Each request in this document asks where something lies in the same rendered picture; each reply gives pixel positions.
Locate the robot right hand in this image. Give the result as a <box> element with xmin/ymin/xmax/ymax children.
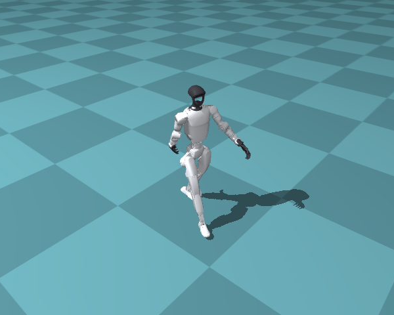
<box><xmin>169</xmin><ymin>145</ymin><xmax>179</xmax><ymax>154</ymax></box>

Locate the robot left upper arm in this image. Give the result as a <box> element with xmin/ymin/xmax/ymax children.
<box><xmin>207</xmin><ymin>105</ymin><xmax>229</xmax><ymax>131</ymax></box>

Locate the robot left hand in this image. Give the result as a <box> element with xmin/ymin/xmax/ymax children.
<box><xmin>236</xmin><ymin>139</ymin><xmax>251</xmax><ymax>159</ymax></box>

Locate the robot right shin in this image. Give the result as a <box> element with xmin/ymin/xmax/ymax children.
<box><xmin>190</xmin><ymin>191</ymin><xmax>205</xmax><ymax>226</ymax></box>

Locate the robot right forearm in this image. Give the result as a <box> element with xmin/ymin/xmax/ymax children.
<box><xmin>169</xmin><ymin>131</ymin><xmax>178</xmax><ymax>148</ymax></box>

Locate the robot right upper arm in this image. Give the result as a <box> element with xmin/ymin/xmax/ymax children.
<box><xmin>173</xmin><ymin>112</ymin><xmax>188</xmax><ymax>139</ymax></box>

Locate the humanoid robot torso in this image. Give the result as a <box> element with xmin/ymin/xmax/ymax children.
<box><xmin>183</xmin><ymin>103</ymin><xmax>210</xmax><ymax>159</ymax></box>

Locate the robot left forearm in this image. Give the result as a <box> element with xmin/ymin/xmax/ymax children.
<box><xmin>225</xmin><ymin>126</ymin><xmax>242</xmax><ymax>145</ymax></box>

